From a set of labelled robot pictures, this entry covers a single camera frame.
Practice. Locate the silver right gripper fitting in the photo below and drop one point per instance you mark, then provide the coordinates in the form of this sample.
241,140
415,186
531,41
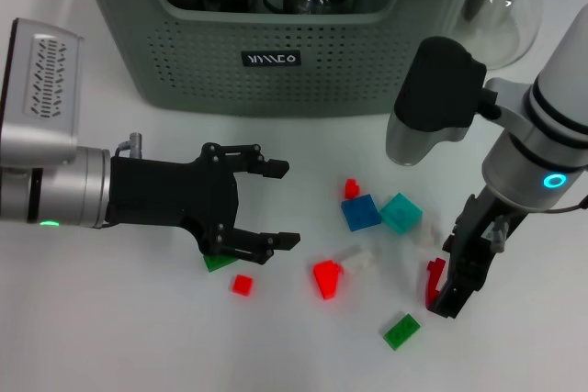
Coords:
498,233

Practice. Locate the dark red curved brick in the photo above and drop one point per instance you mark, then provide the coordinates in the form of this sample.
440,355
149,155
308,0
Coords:
433,279

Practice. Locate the small red square brick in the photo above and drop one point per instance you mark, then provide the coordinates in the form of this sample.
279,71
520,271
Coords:
242,284

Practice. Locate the green flat two-stud brick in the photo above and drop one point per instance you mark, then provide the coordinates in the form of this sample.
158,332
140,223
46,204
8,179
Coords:
216,264
402,331

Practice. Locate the white long brick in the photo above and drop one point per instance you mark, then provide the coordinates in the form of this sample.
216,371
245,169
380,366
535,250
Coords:
360,260

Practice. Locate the white chunky brick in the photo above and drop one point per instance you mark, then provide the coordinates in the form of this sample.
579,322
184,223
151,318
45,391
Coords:
426,236

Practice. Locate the glass carafe with black lid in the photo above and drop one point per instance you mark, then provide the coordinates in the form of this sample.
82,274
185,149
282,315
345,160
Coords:
510,11

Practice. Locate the silver left gripper fitting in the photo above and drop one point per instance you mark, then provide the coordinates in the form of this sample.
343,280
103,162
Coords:
133,144

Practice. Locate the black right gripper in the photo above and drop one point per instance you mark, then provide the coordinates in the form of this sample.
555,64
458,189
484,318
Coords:
482,227

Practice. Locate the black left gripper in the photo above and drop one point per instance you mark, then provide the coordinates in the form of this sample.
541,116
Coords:
174,194

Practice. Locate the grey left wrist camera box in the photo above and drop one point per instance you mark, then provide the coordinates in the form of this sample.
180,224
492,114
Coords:
41,89

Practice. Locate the silver gripper fitting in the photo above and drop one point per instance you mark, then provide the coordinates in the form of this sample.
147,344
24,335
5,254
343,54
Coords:
498,233
133,144

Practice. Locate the large red sloped brick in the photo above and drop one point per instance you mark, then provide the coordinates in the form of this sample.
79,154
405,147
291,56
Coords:
327,278

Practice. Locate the small red notched brick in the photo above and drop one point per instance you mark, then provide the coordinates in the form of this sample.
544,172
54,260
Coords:
352,189

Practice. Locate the teal square brick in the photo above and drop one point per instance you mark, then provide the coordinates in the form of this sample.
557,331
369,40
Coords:
400,213

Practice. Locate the blue square brick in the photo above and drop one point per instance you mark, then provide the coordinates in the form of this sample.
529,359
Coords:
362,214

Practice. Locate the grey-green perforated storage bin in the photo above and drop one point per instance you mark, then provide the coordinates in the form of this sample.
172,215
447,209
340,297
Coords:
275,89

